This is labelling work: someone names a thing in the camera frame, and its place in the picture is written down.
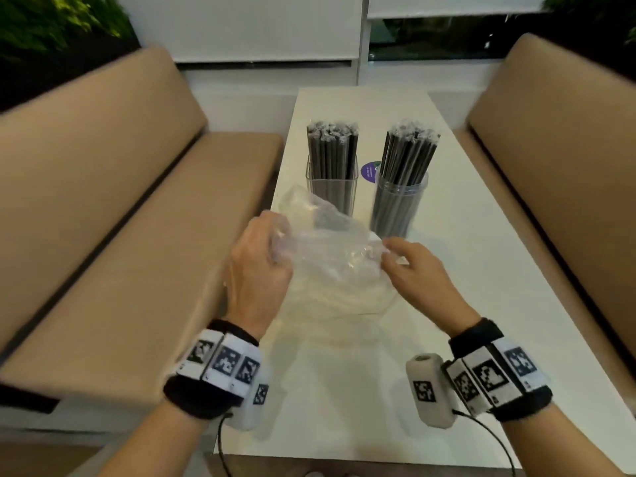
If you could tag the person's right hand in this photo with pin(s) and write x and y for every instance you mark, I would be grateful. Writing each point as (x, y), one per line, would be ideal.
(427, 285)

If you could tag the clear plastic bag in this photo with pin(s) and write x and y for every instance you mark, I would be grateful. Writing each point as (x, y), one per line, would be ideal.
(333, 258)

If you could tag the person's left hand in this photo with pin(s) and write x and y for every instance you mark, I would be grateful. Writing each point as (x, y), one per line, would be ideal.
(253, 278)

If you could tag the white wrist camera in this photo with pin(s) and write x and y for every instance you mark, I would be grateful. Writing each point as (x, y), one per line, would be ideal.
(428, 387)
(253, 402)

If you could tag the black wristband with marker tags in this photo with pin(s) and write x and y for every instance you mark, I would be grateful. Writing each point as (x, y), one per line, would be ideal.
(218, 362)
(497, 372)

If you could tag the person's left fingers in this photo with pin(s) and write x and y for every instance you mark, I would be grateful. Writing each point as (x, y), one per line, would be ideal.
(276, 230)

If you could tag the person's right thumb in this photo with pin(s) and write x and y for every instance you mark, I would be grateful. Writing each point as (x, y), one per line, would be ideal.
(395, 275)

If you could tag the window pane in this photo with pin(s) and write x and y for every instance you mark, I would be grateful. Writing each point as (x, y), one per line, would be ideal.
(437, 39)

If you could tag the green plant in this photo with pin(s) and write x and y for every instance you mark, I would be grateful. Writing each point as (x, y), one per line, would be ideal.
(54, 29)
(596, 14)

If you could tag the person's right forearm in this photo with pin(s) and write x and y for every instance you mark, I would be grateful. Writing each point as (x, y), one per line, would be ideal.
(571, 447)

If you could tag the round purple sticker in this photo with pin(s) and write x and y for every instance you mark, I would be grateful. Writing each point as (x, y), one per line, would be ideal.
(369, 171)

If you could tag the bundle of black wrapped straws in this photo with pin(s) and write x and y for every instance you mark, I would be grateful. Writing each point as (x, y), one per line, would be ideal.
(410, 153)
(332, 148)

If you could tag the square clear plastic container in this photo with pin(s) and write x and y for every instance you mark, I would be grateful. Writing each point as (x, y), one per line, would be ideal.
(332, 191)

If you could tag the tan bench seat cushion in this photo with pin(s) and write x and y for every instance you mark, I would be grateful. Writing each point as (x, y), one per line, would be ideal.
(502, 193)
(149, 273)

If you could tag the round clear plastic container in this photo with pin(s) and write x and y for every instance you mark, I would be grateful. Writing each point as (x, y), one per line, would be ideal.
(397, 208)

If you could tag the person's left forearm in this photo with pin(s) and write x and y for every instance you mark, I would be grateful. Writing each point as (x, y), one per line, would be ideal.
(164, 442)

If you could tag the white roller blind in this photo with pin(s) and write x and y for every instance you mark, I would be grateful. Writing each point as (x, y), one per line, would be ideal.
(457, 4)
(238, 24)

